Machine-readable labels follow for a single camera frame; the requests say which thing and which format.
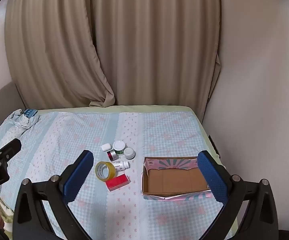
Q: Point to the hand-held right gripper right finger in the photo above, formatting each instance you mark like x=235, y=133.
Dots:
x=212, y=177

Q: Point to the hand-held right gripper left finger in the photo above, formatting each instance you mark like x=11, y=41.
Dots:
x=80, y=172

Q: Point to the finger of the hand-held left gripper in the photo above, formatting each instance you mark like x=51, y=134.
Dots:
x=9, y=147

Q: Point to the clear packing tape roll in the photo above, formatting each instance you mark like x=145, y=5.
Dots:
x=100, y=171

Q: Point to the small round red tin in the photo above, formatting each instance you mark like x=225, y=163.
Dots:
x=112, y=155

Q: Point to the small white eraser block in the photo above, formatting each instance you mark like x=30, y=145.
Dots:
x=106, y=147

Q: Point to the patterned cardboard box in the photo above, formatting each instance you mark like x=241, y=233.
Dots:
x=174, y=180

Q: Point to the red rectangular box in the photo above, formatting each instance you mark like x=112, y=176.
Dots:
x=117, y=183

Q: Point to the white pill bottle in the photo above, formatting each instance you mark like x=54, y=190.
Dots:
x=120, y=165

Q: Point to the white jar with green label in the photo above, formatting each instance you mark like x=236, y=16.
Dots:
x=119, y=145

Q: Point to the white round lid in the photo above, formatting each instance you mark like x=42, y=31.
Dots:
x=129, y=153

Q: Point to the crumpled light blue cloth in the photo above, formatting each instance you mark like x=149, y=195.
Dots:
x=19, y=121

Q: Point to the grey headboard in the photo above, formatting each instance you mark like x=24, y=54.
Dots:
x=2, y=110

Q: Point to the blue patterned packet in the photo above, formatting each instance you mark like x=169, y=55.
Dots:
x=30, y=112

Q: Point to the light blue checked blanket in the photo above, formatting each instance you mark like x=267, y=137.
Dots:
x=134, y=217

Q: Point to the beige curtain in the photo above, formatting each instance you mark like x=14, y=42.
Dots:
x=159, y=42
x=49, y=42

